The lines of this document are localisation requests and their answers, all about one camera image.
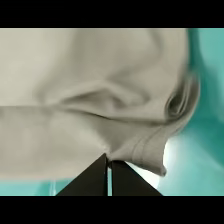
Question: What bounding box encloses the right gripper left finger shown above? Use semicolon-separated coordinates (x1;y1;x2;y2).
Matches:
55;152;109;197

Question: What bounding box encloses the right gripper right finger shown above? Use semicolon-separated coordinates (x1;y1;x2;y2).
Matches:
111;160;164;197

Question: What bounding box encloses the beige T-shirt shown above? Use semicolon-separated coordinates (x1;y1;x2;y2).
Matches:
0;27;201;181

